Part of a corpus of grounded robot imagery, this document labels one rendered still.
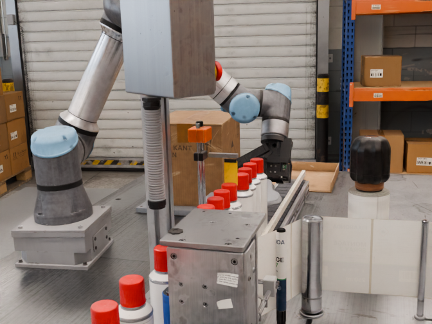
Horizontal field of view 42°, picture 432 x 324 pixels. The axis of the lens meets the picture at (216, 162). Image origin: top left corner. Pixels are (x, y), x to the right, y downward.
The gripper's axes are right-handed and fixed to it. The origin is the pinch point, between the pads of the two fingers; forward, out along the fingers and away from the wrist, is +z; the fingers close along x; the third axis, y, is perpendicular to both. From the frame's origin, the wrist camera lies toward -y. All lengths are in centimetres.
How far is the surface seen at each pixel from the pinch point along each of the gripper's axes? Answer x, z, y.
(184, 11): -65, -20, -2
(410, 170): 343, -113, 52
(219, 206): -42.6, 8.5, 1.6
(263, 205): -7.5, 0.3, 2.7
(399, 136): 328, -138, 41
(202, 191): -26.1, 2.1, -7.6
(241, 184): -25.8, -0.1, 1.1
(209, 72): -56, -13, 1
